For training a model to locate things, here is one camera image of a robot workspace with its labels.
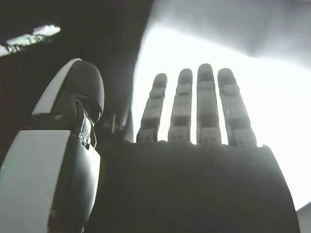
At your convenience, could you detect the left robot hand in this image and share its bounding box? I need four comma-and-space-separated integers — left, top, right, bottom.
0, 58, 301, 233

